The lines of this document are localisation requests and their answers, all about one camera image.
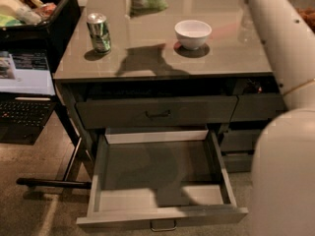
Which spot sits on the snack bags in drawer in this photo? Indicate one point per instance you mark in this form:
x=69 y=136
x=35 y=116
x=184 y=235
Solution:
x=252 y=87

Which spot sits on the grey top left drawer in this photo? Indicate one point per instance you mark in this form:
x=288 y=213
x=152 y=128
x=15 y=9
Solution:
x=156 y=112

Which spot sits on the grey bottom right drawer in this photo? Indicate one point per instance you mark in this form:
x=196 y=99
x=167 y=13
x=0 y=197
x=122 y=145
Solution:
x=235 y=163

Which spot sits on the black cart leg bar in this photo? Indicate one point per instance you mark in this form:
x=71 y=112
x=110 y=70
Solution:
x=31 y=182

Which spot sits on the grey top right drawer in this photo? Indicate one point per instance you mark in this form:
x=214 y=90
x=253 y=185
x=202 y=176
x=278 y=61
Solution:
x=256 y=107

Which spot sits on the white plastic bottle in bin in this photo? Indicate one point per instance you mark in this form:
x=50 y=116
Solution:
x=28 y=16

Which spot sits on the open grey middle drawer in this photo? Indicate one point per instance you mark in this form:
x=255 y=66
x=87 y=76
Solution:
x=160 y=186

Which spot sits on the green soda can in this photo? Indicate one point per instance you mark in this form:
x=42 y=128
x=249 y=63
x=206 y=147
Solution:
x=99 y=32

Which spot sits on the black plastic bin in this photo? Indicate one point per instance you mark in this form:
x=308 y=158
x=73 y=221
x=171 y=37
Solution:
x=54 y=32

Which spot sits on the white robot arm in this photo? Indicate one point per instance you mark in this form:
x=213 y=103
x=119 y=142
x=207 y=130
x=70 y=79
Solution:
x=283 y=167

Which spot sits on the white ceramic bowl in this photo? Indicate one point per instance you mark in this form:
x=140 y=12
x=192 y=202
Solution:
x=192 y=34

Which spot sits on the open black laptop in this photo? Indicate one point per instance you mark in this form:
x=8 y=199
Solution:
x=26 y=96

